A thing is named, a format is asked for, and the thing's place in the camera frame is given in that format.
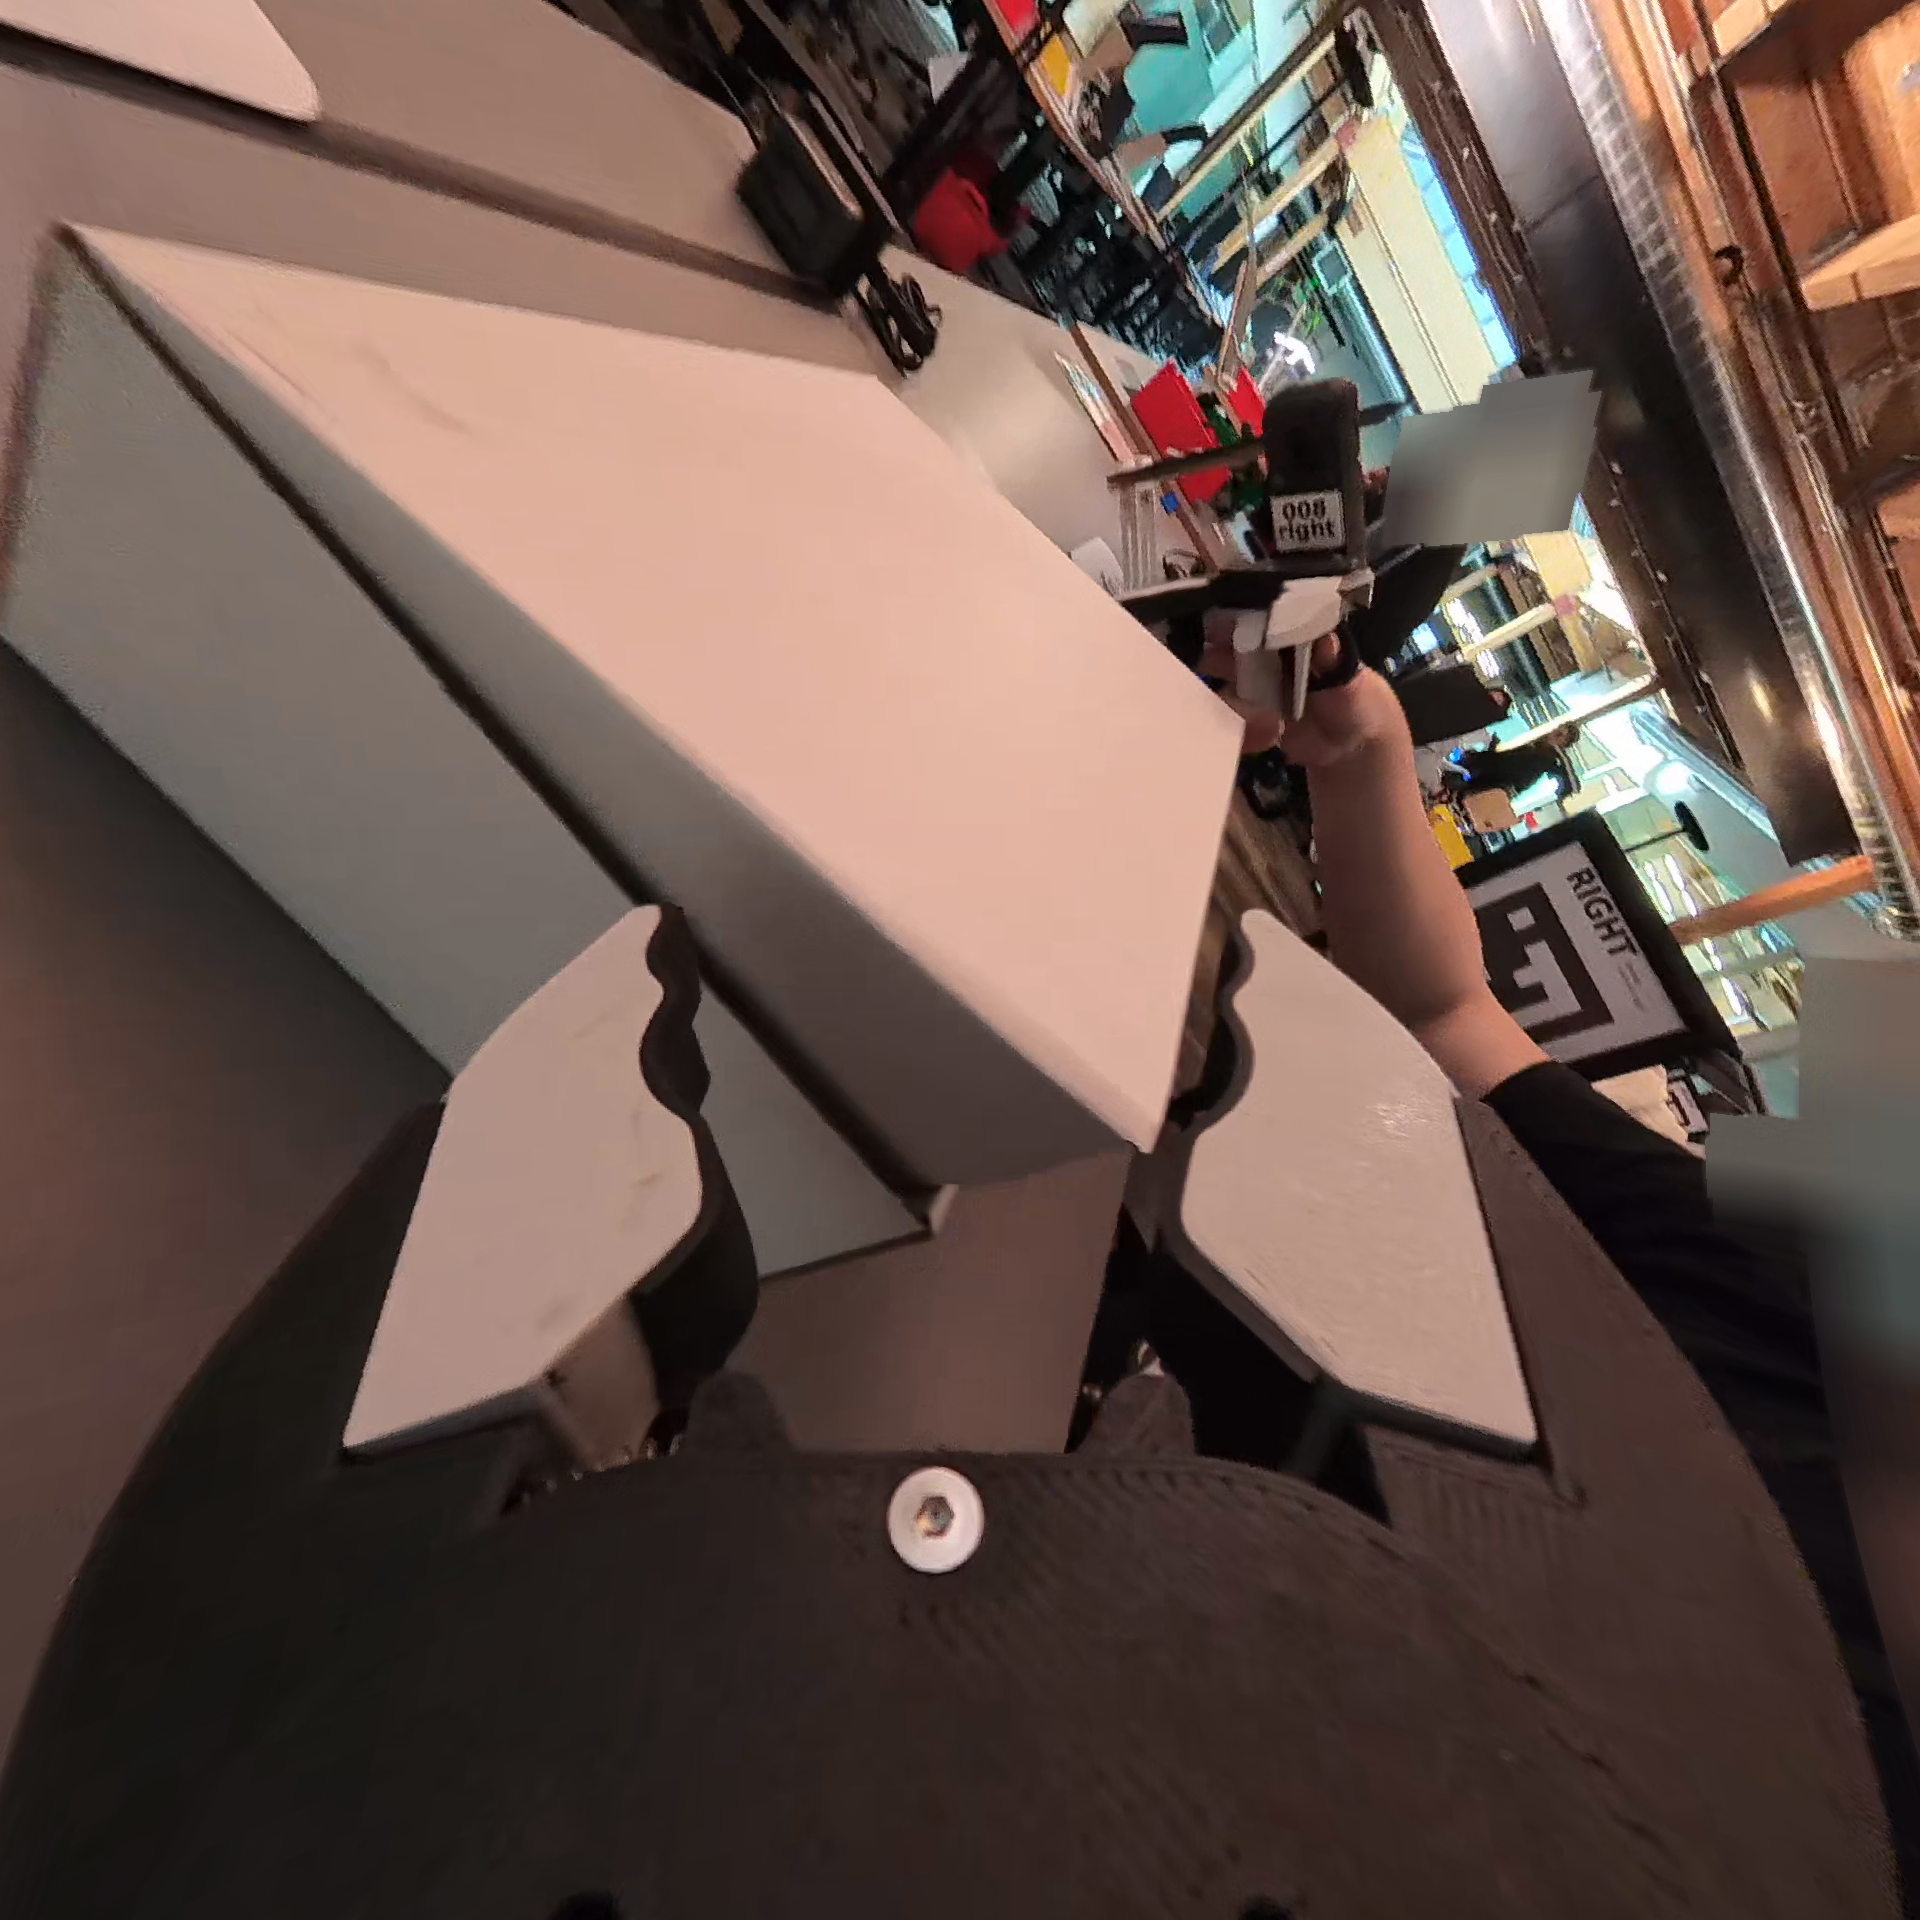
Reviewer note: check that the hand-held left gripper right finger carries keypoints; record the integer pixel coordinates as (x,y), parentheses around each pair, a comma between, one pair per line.
(1335,1203)

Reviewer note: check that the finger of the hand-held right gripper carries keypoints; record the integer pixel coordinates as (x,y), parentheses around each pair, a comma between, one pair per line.
(1172,601)

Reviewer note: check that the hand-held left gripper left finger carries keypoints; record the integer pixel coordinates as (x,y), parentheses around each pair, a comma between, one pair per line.
(540,1186)

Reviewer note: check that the white cardboard box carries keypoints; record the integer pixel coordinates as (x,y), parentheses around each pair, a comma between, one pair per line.
(677,630)

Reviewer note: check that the person's right forearm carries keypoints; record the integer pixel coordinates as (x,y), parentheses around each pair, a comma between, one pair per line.
(1409,903)

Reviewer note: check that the red box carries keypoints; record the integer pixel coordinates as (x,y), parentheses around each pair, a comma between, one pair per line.
(1173,407)

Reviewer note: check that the person's right hand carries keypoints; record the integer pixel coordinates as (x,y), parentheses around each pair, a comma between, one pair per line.
(1340,726)

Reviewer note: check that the person's black shirt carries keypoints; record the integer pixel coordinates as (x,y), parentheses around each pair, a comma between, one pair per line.
(1667,1278)

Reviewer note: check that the black framed marker sign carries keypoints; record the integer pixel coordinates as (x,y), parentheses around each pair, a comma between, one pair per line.
(1589,958)

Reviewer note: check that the red chair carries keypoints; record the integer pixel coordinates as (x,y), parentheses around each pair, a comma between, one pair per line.
(960,221)

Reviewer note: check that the wooden pole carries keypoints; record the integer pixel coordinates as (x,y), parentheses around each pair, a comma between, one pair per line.
(1777,899)

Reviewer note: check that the black device with loops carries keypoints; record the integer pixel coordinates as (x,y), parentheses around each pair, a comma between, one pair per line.
(803,194)

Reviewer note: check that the white flat board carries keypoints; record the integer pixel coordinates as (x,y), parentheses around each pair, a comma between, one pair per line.
(166,44)

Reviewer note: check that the wooden wall shelf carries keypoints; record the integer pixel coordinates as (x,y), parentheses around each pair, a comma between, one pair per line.
(1801,135)

